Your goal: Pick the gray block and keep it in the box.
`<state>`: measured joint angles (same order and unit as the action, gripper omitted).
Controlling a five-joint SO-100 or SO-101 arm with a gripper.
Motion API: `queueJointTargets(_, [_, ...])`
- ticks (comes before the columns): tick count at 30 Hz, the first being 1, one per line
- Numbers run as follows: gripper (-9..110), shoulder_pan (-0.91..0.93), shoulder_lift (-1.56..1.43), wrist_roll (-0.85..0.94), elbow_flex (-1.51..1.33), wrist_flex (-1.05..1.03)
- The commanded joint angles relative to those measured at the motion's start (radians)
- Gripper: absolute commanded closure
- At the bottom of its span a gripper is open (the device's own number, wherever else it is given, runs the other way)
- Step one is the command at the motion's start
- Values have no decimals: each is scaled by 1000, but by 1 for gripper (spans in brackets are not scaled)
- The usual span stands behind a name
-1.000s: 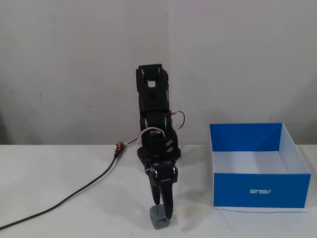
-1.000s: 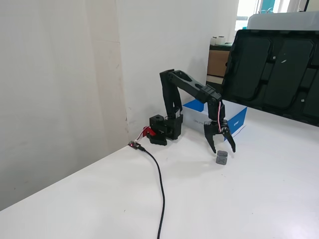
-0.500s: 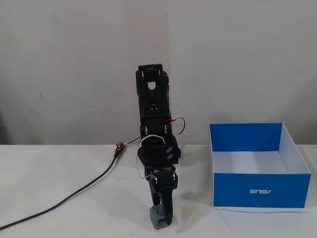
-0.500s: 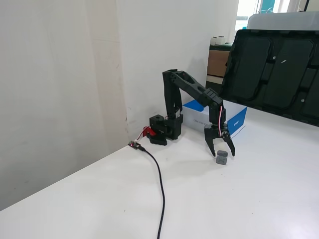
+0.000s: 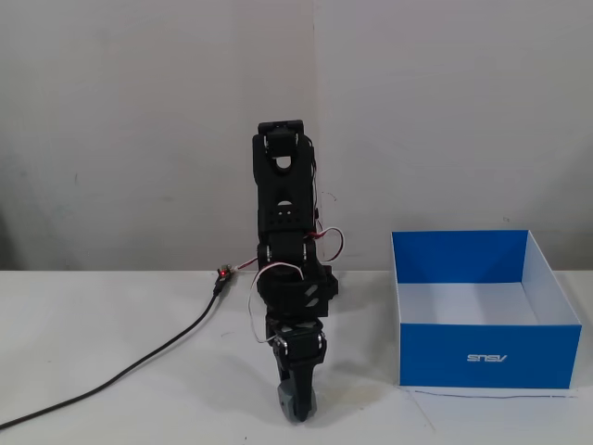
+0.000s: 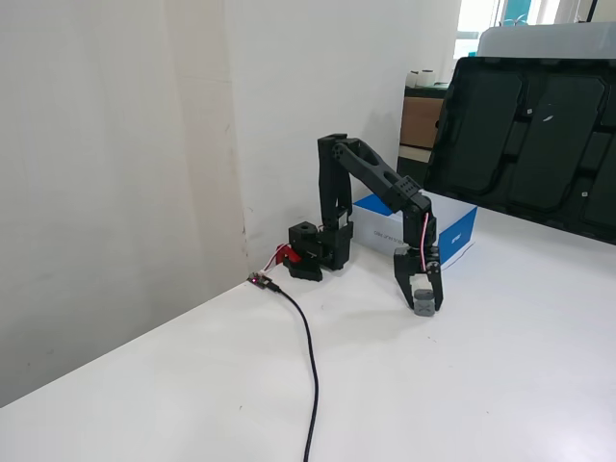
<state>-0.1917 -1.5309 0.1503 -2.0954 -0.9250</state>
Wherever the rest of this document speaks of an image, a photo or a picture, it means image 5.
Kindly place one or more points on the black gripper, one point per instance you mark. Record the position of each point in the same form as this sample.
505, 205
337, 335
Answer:
300, 358

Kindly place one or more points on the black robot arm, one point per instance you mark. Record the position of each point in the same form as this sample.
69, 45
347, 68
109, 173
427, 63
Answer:
285, 208

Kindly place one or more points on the small board with red LED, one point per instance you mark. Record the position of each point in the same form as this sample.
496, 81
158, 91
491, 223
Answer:
223, 274

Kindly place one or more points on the blue ASUS cardboard box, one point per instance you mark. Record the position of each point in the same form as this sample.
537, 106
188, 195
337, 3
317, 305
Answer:
486, 354

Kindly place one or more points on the white translucent tape strip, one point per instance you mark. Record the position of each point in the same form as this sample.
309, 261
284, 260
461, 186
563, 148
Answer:
354, 394

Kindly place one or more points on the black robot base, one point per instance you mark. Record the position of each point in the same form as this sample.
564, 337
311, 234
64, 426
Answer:
331, 287

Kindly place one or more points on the gray 3D-printed block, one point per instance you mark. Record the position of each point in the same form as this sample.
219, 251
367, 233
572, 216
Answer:
284, 399

